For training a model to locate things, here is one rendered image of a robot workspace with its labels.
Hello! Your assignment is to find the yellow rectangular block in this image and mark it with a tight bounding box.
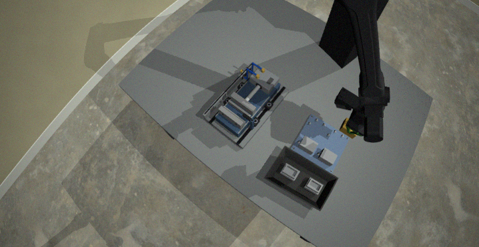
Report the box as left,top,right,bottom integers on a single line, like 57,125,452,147
339,118,357,139

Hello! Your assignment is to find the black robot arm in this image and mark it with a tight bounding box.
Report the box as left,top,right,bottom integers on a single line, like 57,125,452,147
334,0,390,143

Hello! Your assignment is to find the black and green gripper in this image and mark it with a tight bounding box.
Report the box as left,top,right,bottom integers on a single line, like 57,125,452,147
346,107,365,136

